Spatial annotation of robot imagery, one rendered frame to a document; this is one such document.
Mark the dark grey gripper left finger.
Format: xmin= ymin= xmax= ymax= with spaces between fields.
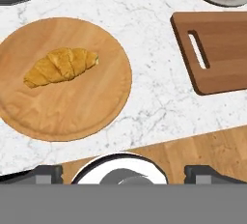
xmin=0 ymin=164 xmax=64 ymax=185

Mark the golden croissant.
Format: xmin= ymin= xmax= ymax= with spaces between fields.
xmin=23 ymin=47 xmax=100 ymax=90

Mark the dark wooden cutting board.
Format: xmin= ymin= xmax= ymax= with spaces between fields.
xmin=170 ymin=11 xmax=247 ymax=97

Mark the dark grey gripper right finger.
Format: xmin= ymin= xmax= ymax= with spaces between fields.
xmin=183 ymin=165 xmax=247 ymax=185

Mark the round white and black object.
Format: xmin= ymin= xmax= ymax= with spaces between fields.
xmin=70 ymin=152 xmax=169 ymax=185

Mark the round light wooden board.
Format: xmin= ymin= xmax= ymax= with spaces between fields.
xmin=0 ymin=16 xmax=133 ymax=143

